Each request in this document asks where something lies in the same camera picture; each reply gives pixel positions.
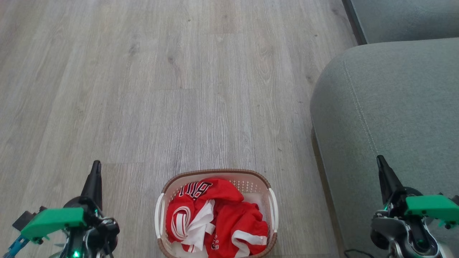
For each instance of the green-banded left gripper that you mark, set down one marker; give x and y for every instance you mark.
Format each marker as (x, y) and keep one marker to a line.
(53, 220)

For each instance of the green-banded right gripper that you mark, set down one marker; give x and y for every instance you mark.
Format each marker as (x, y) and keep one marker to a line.
(430, 208)

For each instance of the grey fabric sofa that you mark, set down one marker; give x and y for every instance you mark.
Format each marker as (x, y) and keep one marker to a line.
(394, 107)

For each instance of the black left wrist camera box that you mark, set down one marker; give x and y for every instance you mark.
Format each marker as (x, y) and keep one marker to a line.
(23, 219)

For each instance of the white brown-rimmed laundry basket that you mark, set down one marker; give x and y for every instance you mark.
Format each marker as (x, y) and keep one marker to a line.
(251, 184)

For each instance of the red white-trimmed basketball jersey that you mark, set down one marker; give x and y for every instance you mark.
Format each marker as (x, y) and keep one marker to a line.
(186, 215)

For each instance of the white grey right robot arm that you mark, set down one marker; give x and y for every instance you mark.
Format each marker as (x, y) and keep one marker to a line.
(389, 229)

